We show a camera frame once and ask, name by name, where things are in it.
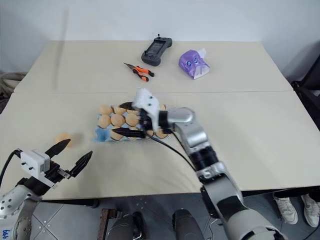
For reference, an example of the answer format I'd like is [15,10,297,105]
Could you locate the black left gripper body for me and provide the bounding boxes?
[44,159,73,187]

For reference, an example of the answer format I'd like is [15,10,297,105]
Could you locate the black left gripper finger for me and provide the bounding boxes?
[67,150,94,178]
[44,139,72,159]

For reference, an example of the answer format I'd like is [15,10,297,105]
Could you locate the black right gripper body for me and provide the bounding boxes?
[137,108,154,132]

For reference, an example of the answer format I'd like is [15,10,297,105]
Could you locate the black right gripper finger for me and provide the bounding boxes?
[111,127,147,139]
[117,100,137,110]

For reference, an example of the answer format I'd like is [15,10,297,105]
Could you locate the brown egg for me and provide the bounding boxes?
[110,129,125,141]
[125,112,141,127]
[97,114,112,129]
[154,126,168,140]
[99,104,114,116]
[110,113,126,127]
[112,104,126,115]
[55,132,74,149]

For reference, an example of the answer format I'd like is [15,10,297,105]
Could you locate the blue egg carton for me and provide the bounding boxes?
[93,102,174,144]

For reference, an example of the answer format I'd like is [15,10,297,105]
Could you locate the orange black pliers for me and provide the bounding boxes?
[123,62,156,82]

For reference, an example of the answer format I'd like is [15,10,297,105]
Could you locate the dark grey remote controller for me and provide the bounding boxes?
[140,33,174,67]

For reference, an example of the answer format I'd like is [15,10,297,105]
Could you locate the rusty brown metal bar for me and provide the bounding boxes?
[99,208,119,240]

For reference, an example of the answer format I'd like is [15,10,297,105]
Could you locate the purple tissue pack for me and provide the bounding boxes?
[178,48,211,81]

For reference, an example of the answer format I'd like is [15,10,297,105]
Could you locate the grey crumpled cloth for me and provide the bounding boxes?
[0,70,29,114]

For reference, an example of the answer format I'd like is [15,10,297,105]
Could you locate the dark rounded shape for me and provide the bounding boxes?
[172,208,201,240]
[109,211,144,240]

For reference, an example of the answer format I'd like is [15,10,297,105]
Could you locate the white sneaker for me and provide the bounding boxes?
[272,191,299,225]
[300,193,320,229]

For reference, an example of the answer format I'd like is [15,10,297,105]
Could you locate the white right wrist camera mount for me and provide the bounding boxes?
[133,87,161,131]

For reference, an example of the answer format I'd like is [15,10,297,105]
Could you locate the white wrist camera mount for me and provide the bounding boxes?
[133,87,161,131]
[19,149,51,181]

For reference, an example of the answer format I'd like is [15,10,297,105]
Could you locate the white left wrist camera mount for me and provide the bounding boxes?
[19,149,51,181]

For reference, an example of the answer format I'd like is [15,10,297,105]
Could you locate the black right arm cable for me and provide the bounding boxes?
[146,128,201,174]

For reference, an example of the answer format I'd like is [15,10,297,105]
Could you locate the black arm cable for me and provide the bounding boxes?
[146,128,201,174]
[0,148,23,187]

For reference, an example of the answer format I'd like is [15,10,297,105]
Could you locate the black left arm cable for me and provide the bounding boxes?
[0,148,23,187]

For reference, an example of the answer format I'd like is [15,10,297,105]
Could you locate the black stand frame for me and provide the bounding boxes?
[290,41,320,121]

